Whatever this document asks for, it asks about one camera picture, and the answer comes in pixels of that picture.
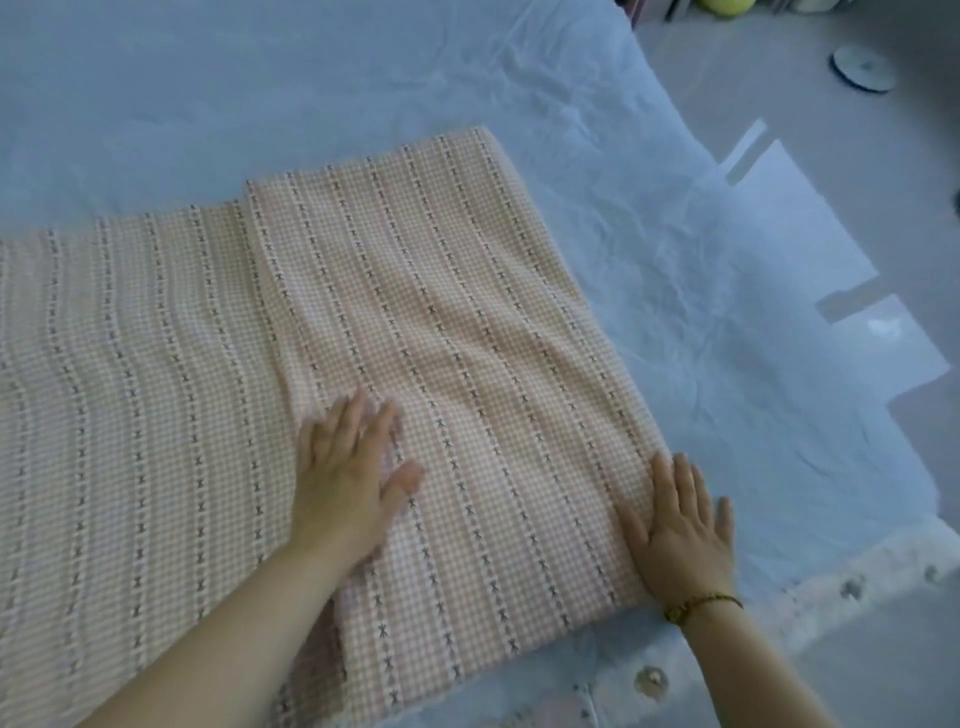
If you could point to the person's left hand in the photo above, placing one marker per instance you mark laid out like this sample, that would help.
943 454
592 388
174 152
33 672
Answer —
341 487

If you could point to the person's right hand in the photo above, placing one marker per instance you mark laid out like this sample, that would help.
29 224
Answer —
686 551

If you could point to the person's left middle finger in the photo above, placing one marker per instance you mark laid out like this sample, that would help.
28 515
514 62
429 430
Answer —
354 420

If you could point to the person's left thumb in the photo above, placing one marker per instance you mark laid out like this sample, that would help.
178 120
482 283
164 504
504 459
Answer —
405 482

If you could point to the person's right thumb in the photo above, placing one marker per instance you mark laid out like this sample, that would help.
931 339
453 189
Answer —
632 525

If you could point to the person's right little finger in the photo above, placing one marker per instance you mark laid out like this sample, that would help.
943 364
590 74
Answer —
724 519

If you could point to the person's right middle finger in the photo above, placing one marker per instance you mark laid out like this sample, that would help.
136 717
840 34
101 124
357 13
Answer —
683 487

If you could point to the pink checked blanket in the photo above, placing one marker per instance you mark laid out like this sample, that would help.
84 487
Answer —
225 337

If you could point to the person's right forearm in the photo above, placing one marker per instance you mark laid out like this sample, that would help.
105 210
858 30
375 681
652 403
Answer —
750 667

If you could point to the person's left forearm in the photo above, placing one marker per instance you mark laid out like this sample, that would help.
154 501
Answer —
240 637

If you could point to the floral patterned mattress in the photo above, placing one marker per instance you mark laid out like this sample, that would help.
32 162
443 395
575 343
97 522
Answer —
847 592

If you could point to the light blue bed sheet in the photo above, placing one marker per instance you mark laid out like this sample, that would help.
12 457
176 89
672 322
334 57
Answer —
375 82

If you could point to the white round disc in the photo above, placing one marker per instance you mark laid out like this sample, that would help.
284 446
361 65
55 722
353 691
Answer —
862 67

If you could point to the dark furniture base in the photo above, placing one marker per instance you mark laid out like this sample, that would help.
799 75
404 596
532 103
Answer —
660 11

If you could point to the yellow green ball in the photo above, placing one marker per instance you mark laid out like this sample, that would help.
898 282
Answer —
726 7

